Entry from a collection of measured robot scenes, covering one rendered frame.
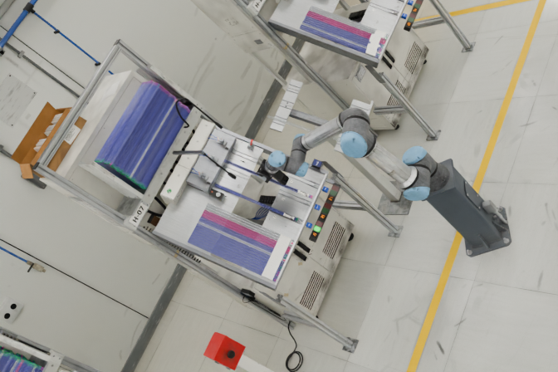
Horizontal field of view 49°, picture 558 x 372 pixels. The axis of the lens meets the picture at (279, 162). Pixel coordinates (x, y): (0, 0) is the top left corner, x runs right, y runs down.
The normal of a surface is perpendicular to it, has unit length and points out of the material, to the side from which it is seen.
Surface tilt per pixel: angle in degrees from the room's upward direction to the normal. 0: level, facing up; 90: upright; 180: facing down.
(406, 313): 0
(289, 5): 44
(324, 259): 90
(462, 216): 90
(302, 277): 90
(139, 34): 90
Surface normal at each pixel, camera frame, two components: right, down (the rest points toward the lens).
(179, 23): 0.65, 0.00
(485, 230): -0.08, 0.76
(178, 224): -0.02, -0.39
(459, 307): -0.64, -0.54
